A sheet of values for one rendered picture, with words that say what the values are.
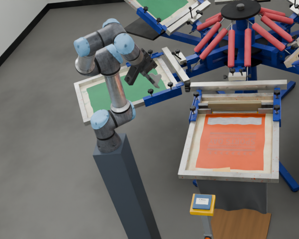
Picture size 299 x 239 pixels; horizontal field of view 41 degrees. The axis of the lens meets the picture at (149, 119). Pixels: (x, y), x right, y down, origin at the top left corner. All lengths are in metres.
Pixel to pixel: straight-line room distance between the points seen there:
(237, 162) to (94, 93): 1.42
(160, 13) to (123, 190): 1.80
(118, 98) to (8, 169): 2.55
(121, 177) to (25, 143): 2.43
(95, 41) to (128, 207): 1.42
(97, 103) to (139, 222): 1.01
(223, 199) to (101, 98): 1.28
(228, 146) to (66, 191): 1.93
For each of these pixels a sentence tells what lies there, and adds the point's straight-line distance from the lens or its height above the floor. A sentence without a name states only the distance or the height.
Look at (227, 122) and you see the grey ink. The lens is 2.81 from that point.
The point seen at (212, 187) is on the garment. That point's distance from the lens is 2.66.
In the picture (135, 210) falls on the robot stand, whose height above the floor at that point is 0.65.
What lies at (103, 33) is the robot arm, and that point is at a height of 2.08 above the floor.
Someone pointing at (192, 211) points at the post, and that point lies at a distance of 2.34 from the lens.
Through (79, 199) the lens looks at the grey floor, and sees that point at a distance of 3.93.
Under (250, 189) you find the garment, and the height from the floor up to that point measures 0.76.
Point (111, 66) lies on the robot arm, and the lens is 2.10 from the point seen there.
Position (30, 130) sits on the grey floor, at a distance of 4.99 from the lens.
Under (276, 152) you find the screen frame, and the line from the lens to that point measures 2.54.
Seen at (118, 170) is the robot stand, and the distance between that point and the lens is 2.52.
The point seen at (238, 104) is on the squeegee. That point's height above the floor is 1.05.
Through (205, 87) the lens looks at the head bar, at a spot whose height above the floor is 1.03.
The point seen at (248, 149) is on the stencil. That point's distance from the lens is 2.62.
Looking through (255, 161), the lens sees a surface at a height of 0.96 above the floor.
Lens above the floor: 2.82
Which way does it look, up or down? 39 degrees down
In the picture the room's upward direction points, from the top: 16 degrees counter-clockwise
